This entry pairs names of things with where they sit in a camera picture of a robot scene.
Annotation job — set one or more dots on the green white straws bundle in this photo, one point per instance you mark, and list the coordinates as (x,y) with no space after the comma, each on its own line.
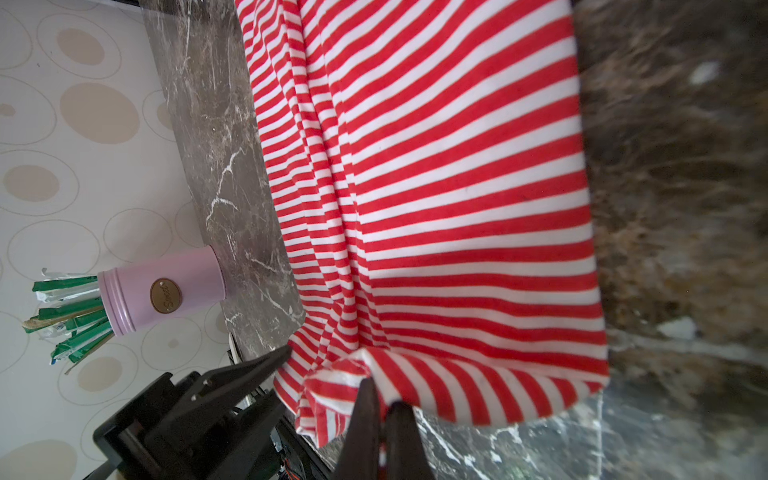
(72,314)

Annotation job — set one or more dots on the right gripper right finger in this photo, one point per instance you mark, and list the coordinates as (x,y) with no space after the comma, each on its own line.
(405,454)

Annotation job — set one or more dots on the red white striped tank top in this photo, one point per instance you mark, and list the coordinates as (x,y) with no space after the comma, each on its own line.
(426,165)

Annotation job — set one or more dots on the pink cup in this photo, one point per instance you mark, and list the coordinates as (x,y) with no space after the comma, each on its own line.
(141,295)

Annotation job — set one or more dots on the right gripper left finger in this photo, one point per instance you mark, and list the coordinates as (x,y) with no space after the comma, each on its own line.
(359,458)

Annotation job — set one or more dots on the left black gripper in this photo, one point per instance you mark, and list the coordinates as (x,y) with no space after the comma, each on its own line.
(193,429)

